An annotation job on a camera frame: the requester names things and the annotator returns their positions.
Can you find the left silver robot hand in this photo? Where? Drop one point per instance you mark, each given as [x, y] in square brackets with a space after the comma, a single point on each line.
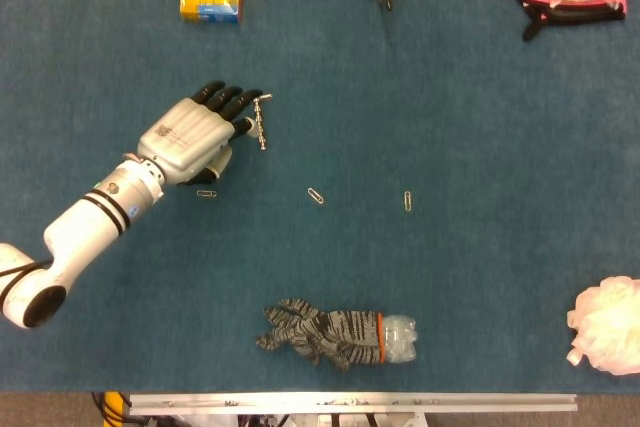
[190, 137]

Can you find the metal drill bit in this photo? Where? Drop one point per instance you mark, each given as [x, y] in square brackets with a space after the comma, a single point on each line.
[260, 122]

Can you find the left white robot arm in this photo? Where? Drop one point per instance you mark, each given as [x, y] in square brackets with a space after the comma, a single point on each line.
[75, 232]

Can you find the blue carpet table cover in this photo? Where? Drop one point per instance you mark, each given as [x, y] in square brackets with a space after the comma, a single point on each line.
[400, 122]

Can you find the grey black striped glove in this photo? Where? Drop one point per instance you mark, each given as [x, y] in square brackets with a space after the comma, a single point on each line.
[325, 337]

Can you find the clear plastic bottle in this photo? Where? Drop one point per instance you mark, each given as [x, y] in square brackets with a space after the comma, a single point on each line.
[400, 339]

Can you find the pink mesh bath pouf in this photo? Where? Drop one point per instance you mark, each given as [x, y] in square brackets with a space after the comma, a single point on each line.
[605, 327]

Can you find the aluminium rail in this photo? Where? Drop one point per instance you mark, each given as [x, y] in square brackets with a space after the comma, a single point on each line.
[350, 403]

